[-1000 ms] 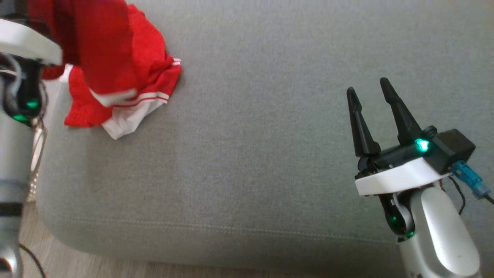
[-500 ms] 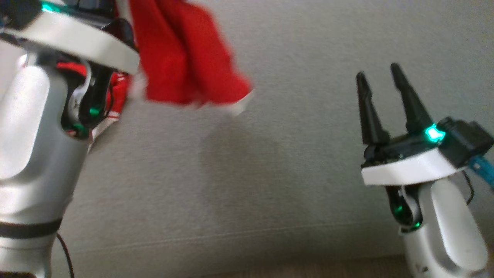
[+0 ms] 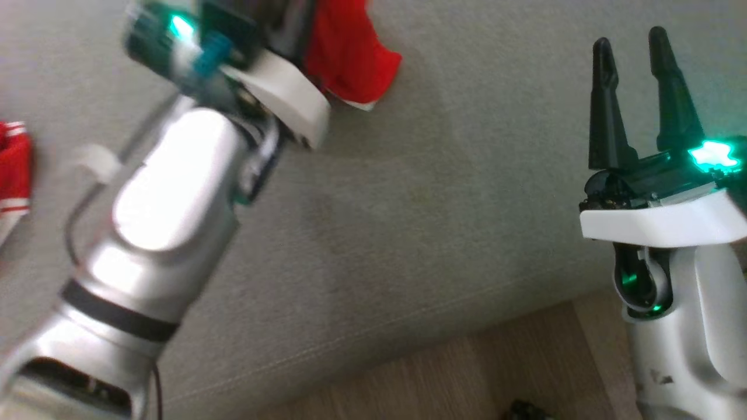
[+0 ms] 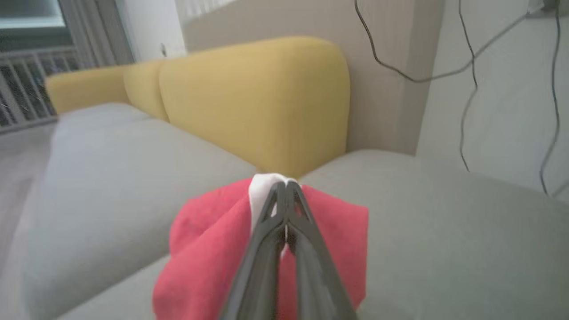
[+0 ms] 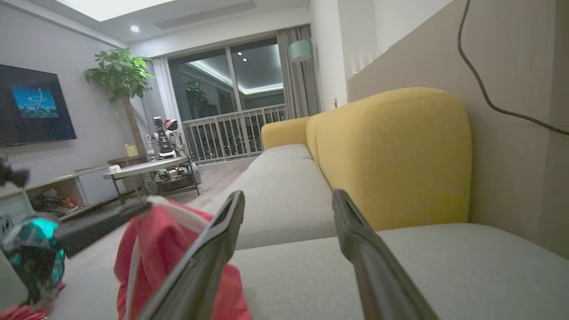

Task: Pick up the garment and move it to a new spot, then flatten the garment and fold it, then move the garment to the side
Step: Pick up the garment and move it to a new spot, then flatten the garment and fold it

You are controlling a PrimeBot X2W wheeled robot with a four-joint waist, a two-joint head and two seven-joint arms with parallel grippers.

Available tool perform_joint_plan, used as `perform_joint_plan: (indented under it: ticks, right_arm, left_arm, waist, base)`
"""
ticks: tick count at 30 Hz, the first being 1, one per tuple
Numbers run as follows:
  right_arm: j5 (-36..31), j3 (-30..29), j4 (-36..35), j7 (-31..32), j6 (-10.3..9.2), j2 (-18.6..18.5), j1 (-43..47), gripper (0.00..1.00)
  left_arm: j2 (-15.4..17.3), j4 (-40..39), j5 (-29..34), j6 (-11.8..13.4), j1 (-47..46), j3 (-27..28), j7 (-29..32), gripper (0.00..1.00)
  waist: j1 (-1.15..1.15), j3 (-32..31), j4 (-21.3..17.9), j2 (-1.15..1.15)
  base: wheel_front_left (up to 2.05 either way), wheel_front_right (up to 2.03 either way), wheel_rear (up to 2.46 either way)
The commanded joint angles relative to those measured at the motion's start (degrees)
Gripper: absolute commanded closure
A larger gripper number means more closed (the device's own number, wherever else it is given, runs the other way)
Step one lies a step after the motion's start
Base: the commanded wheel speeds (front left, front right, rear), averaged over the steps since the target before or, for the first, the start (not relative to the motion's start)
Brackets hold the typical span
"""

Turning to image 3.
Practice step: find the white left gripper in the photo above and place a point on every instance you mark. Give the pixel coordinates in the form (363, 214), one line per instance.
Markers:
(286, 93)

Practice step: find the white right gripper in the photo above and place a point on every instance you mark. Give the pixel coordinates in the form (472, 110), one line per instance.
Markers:
(665, 219)

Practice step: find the red shorts with white trim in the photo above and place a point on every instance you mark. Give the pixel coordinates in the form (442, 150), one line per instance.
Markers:
(350, 52)

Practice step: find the red Bulls jersey white sleeves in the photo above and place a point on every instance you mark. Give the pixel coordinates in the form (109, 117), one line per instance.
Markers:
(14, 169)

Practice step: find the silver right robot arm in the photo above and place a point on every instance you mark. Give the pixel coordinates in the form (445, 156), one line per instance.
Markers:
(694, 338)

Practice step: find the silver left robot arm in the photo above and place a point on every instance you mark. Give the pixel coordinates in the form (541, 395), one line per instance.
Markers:
(169, 192)

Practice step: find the grey fabric sofa cushion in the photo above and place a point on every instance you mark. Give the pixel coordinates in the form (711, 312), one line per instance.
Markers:
(437, 175)

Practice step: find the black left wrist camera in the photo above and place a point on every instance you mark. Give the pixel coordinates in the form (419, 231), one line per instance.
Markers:
(146, 41)

